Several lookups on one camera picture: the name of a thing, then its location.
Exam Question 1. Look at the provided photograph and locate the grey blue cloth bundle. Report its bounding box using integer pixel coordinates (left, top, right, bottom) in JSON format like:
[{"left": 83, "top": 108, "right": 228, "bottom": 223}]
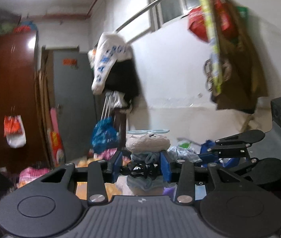
[{"left": 127, "top": 152, "right": 165, "bottom": 192}]

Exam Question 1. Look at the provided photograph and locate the white hooded jacket with letters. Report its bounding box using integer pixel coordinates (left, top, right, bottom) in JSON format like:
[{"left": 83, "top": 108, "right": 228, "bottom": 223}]
[{"left": 91, "top": 32, "right": 132, "bottom": 95}]

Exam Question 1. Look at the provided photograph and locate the black hanging garment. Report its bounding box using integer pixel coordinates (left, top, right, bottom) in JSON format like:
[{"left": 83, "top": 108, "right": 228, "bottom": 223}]
[{"left": 105, "top": 59, "right": 140, "bottom": 107}]

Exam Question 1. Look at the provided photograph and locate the red hanging plastic bag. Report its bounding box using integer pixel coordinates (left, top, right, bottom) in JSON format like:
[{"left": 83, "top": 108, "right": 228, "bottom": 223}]
[{"left": 188, "top": 0, "right": 239, "bottom": 42}]

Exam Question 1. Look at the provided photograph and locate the grey metal door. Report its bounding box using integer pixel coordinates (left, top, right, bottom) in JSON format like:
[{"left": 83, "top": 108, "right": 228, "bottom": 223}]
[{"left": 53, "top": 50, "right": 97, "bottom": 162}]

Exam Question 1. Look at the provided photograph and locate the brown hanging coat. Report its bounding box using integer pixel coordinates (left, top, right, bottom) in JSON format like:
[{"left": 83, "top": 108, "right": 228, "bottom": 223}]
[{"left": 212, "top": 0, "right": 268, "bottom": 114}]

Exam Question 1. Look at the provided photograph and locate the red white shopping bag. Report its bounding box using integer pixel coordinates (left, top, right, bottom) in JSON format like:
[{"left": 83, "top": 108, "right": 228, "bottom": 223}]
[{"left": 4, "top": 115, "right": 26, "bottom": 148}]

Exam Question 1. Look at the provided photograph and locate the yellow green hanging strip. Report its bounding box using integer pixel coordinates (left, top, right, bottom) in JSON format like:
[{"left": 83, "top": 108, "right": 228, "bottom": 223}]
[{"left": 199, "top": 0, "right": 222, "bottom": 96}]

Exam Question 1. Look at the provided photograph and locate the blue plastic bag by door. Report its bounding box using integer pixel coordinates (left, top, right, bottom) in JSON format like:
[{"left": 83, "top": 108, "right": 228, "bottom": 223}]
[{"left": 91, "top": 117, "right": 118, "bottom": 154}]

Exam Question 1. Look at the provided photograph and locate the red brown wooden wardrobe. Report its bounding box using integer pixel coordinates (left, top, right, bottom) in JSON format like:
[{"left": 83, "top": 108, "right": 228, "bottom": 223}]
[{"left": 0, "top": 31, "right": 48, "bottom": 174}]

